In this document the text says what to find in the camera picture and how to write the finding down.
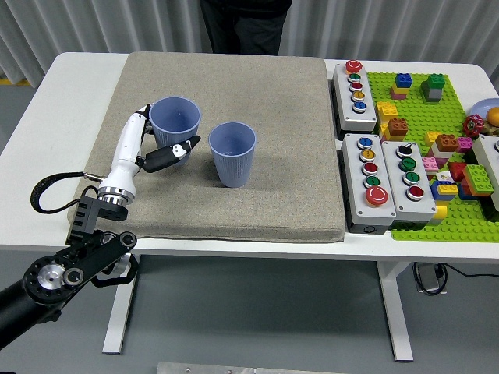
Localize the pink toy brick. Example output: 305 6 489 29
421 156 441 175

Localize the white table leg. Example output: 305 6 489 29
101 253 141 355
376 260 414 362

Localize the green grey brick stack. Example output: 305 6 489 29
420 72 446 103

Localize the yellow rounded toy brick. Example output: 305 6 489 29
430 205 448 227

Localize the green brick on orange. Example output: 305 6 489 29
462 164 494 197

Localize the red toy brick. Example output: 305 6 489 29
447 161 467 182

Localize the slim five-button control box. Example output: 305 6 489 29
332 60 378 133

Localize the grey-brown fabric mat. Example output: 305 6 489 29
66 51 347 243

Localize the white pleated curtain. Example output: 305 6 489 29
0 0 499 86

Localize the blue yellow pink brick stack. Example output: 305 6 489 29
390 72 414 101

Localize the wide five-button control box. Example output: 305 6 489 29
341 132 397 235

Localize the red valve handwheel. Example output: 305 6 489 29
462 114 486 138

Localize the white control box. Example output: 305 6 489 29
471 135 499 213

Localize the pale blue plate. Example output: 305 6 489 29
470 98 499 118

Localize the person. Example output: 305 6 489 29
199 0 293 56

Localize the orange-brown brick on yellow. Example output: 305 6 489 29
380 117 409 142

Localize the four-button box with selector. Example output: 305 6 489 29
380 139 437 231

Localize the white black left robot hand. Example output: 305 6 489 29
97 103 202 198

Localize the black power cable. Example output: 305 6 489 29
440 263 499 280

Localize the green studded baseplate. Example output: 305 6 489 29
366 72 499 243

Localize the blue yellow toy brick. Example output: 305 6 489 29
430 181 459 202

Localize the orange-brown brick on white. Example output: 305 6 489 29
435 133 460 159

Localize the blue ribbed plastic cup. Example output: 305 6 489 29
148 96 202 167
207 121 257 189

